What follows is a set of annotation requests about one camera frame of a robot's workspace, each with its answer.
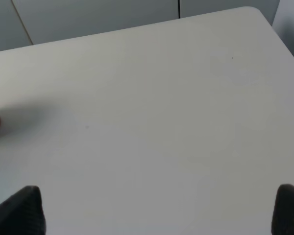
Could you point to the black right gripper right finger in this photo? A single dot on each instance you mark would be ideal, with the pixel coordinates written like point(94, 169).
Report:
point(283, 213)

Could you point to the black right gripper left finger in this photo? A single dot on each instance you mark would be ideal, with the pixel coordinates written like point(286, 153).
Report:
point(22, 213)

